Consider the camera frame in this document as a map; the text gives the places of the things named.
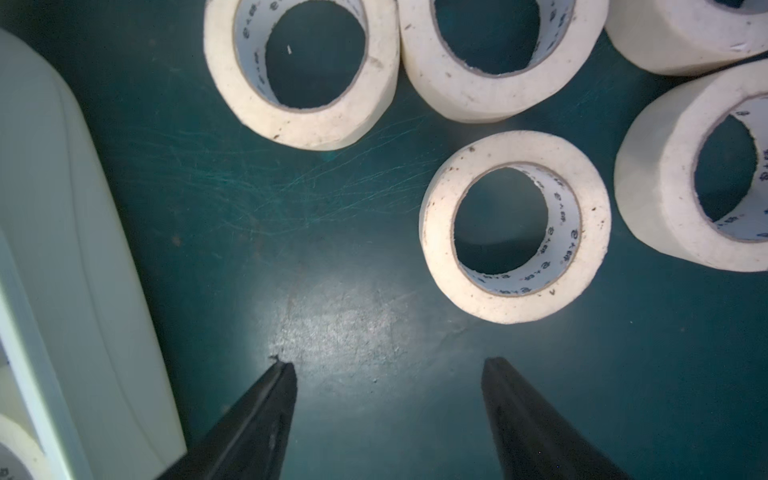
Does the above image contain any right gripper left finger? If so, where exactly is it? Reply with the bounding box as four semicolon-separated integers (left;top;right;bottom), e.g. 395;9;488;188
160;360;297;479

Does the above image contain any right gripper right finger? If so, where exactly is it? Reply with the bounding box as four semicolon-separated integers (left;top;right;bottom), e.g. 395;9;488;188
481;357;629;479

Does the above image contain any white plastic storage box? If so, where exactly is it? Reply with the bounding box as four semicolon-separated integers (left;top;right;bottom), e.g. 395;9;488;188
1;32;186;479

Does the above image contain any masking tape roll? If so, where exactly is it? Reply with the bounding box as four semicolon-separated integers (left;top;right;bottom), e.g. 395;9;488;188
614;60;767;272
605;0;767;76
419;130;612;325
397;0;609;123
0;415;54;480
203;0;400;151

